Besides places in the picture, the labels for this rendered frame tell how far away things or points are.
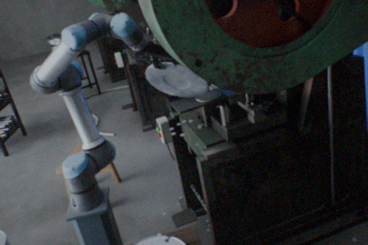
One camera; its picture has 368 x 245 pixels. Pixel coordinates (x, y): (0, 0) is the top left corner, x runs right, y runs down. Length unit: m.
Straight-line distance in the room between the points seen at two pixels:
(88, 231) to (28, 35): 6.72
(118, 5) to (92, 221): 1.68
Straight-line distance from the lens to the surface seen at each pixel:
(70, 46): 1.30
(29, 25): 8.21
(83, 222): 1.79
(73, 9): 8.17
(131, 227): 2.30
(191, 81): 1.62
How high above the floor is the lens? 1.43
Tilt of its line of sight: 23 degrees down
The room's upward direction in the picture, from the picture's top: 11 degrees counter-clockwise
